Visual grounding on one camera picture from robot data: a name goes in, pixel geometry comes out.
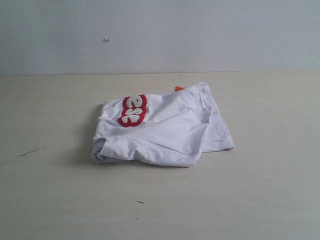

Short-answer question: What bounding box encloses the orange ribbon tag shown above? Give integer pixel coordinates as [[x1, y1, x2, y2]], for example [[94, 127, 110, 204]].
[[173, 86, 184, 92]]

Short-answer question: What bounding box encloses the white t-shirt red lettering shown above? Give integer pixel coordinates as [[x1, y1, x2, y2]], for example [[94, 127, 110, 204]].
[[91, 82, 235, 168]]

